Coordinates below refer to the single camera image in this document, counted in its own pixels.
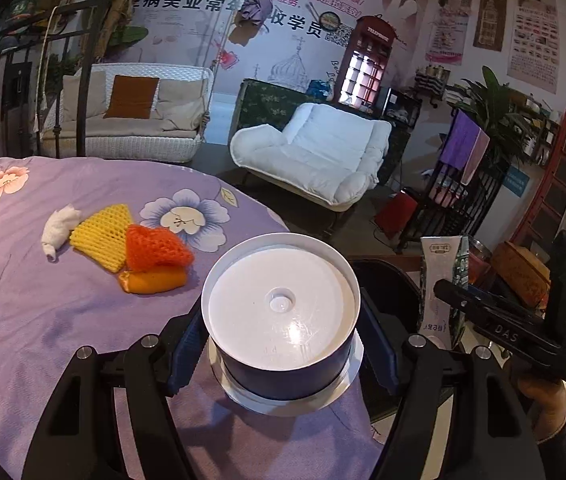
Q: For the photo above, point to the purple towel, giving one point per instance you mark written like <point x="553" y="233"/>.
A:
<point x="458" y="140"/>

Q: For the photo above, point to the red telephone booth cabinet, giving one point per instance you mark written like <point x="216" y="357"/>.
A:
<point x="368" y="35"/>

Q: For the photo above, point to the black metal rack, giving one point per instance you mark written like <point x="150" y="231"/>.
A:
<point x="443" y="210"/>

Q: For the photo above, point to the white padded armchair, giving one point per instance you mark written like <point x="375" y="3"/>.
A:
<point x="323" y="135"/>

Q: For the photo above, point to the black display box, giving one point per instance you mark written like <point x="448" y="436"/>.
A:
<point x="400" y="107"/>

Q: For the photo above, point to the person's right forearm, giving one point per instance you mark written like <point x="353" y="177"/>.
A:
<point x="563" y="452"/>

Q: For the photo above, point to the blue bag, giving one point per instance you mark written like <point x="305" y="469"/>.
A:
<point x="319" y="90"/>

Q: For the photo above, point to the yellow foam fruit net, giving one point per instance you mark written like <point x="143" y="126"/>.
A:
<point x="100" y="235"/>

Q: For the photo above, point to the orange foam fruit net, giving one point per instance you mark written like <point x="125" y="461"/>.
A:
<point x="155" y="250"/>

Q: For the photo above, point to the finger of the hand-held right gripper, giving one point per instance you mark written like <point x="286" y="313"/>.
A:
<point x="458" y="299"/>
<point x="518" y="306"/>

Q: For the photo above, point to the white wicker swing sofa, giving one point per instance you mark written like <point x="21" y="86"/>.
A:
<point x="128" y="142"/>

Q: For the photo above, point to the dark brown waste bin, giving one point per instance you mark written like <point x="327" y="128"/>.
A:
<point x="403" y="300"/>

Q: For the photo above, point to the beige cushion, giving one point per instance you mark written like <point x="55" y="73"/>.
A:
<point x="85" y="97"/>
<point x="180" y="105"/>

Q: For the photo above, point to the large printed wall banner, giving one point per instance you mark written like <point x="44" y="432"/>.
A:
<point x="188" y="10"/>

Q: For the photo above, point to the purple floral bedsheet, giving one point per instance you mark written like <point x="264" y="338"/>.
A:
<point x="63" y="320"/>

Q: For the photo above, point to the pink basin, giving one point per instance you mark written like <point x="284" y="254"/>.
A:
<point x="479" y="266"/>

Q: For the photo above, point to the red bag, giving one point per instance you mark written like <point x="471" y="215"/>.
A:
<point x="395" y="215"/>

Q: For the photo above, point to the small shelf with bottles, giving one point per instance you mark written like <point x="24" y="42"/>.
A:
<point x="432" y="84"/>

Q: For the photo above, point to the brown cushion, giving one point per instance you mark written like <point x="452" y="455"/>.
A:
<point x="130" y="97"/>

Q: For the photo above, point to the wall poster with photo grid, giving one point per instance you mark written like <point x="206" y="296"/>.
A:
<point x="534" y="35"/>

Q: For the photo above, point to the green and white milk carton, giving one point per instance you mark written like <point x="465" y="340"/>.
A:
<point x="435" y="265"/>

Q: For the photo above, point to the person's right hand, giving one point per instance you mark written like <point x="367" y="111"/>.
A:
<point x="543" y="405"/>

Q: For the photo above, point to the white tissue wad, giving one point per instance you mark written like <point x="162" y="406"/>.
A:
<point x="60" y="227"/>

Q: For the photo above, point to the brown wall poster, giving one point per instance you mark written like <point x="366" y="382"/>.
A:
<point x="489" y="15"/>

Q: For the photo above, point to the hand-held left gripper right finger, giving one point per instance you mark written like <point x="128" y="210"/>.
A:
<point x="380" y="345"/>

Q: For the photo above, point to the banana plant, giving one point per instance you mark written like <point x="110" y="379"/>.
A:
<point x="123" y="0"/>

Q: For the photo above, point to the pink wall poster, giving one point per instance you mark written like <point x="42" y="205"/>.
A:
<point x="449" y="20"/>

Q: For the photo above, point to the red wooden ladder shelf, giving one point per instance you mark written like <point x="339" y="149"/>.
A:
<point x="553" y="175"/>

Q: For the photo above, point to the teal round tin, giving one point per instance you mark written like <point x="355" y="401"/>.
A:
<point x="27" y="7"/>

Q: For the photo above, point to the pink towel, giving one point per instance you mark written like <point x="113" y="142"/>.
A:
<point x="478" y="157"/>

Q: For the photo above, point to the purple hanging umbrella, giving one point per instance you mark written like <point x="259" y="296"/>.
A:
<point x="258" y="5"/>

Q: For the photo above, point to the green potted plant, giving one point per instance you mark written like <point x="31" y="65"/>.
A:
<point x="498" y="110"/>

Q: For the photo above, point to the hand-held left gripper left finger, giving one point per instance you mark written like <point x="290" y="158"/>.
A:
<point x="185" y="355"/>

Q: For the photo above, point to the white disc spindle case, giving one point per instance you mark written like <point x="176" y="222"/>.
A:
<point x="278" y="310"/>

